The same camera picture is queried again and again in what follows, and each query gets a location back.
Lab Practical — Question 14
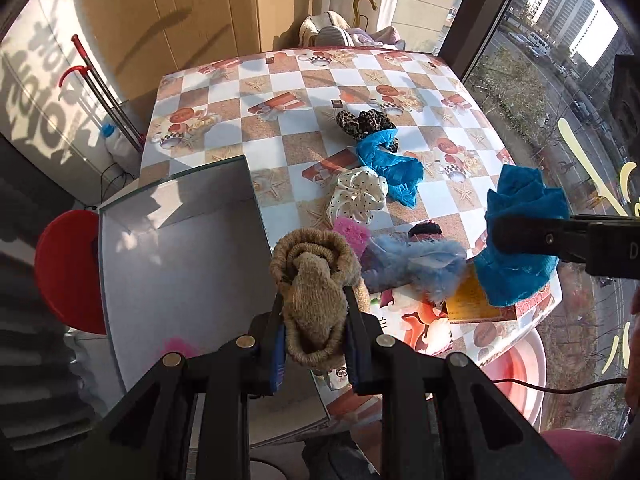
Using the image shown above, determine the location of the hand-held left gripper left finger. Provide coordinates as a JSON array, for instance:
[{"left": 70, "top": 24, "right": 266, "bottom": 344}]
[{"left": 65, "top": 291, "right": 288, "bottom": 480}]

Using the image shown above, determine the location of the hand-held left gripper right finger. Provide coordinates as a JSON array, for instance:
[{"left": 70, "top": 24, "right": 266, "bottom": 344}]
[{"left": 344, "top": 286, "right": 572, "bottom": 480}]

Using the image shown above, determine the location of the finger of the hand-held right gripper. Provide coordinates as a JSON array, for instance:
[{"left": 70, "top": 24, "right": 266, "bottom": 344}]
[
  {"left": 567, "top": 213, "right": 640, "bottom": 226},
  {"left": 492, "top": 215, "right": 596, "bottom": 264}
]

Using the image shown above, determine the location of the blue terry towel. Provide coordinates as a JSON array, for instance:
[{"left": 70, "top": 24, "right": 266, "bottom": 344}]
[{"left": 474, "top": 164, "right": 571, "bottom": 309}]

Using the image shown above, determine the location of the brown knitted cloth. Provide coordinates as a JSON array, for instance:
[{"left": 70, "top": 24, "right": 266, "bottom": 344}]
[{"left": 270, "top": 228, "right": 371, "bottom": 368}]

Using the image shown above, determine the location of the light blue fluffy cloth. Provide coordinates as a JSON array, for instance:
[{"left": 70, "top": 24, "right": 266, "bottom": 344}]
[{"left": 361, "top": 234, "right": 468, "bottom": 305}]

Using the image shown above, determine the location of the grey cardboard box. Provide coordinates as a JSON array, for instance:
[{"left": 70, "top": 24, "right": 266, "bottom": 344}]
[{"left": 97, "top": 155, "right": 331, "bottom": 448}]

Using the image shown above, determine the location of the thin blue cloth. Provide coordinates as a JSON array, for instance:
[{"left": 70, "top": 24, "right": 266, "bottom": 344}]
[{"left": 355, "top": 129, "right": 425, "bottom": 209}]

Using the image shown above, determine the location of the white polka dot scrunchie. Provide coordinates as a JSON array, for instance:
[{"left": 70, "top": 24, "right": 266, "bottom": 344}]
[{"left": 327, "top": 167, "right": 388, "bottom": 224}]

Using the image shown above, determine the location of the leopard print scarf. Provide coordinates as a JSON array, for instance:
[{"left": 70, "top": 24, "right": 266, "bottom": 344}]
[{"left": 336, "top": 108, "right": 401, "bottom": 154}]

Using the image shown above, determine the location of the yellow window decal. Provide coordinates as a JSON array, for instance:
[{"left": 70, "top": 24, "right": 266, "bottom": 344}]
[{"left": 557, "top": 118, "right": 629, "bottom": 217}]

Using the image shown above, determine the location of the white wet wipes packet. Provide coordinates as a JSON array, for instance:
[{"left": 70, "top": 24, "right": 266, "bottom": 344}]
[{"left": 320, "top": 290, "right": 453, "bottom": 397}]

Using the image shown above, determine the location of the yellow flat pad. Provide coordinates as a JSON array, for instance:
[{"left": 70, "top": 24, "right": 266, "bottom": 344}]
[{"left": 444, "top": 279, "right": 517, "bottom": 323}]

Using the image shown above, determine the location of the dark pink cushion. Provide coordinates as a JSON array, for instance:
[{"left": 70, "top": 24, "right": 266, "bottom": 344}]
[{"left": 539, "top": 429, "right": 622, "bottom": 480}]

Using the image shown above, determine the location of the red plastic stool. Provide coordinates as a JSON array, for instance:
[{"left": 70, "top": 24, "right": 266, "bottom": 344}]
[{"left": 34, "top": 210, "right": 109, "bottom": 336}]

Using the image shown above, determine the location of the grey ribbed panel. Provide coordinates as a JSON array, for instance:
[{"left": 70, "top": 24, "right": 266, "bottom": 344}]
[{"left": 0, "top": 240, "right": 103, "bottom": 443}]

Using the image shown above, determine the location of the checkered printed tablecloth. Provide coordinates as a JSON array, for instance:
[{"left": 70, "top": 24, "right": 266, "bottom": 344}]
[{"left": 140, "top": 45, "right": 563, "bottom": 417}]

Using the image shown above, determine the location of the lilac cloth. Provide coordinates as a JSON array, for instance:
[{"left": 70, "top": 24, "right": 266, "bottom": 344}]
[{"left": 349, "top": 27, "right": 407, "bottom": 51}]

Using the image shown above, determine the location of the white bottle blue cap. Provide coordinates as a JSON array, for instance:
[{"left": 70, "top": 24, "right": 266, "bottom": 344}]
[{"left": 100, "top": 122, "right": 142, "bottom": 175}]

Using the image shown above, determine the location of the grey striped slipper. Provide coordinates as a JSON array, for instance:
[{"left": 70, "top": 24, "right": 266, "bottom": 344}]
[{"left": 315, "top": 25, "right": 352, "bottom": 47}]

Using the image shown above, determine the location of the pile of clothes on chair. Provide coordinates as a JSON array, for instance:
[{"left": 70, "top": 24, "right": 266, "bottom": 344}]
[{"left": 299, "top": 11, "right": 348, "bottom": 48}]

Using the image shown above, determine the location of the large brown cardboard box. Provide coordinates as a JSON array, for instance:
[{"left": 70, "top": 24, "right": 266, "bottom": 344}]
[{"left": 77, "top": 0, "right": 332, "bottom": 111}]

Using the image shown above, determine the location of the thin black cable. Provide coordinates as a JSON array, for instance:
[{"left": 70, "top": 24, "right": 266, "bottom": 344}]
[{"left": 494, "top": 376, "right": 629, "bottom": 394}]

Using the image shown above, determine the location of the dark window frame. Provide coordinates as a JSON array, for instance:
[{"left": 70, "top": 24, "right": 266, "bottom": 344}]
[{"left": 439, "top": 0, "right": 532, "bottom": 86}]

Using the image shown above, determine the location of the black cable near bottle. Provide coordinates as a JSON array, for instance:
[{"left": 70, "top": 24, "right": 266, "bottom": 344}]
[{"left": 99, "top": 161, "right": 137, "bottom": 202}]

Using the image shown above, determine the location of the metal pole red hook handle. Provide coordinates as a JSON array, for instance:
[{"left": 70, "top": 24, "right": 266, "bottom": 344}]
[{"left": 57, "top": 63, "right": 143, "bottom": 153}]

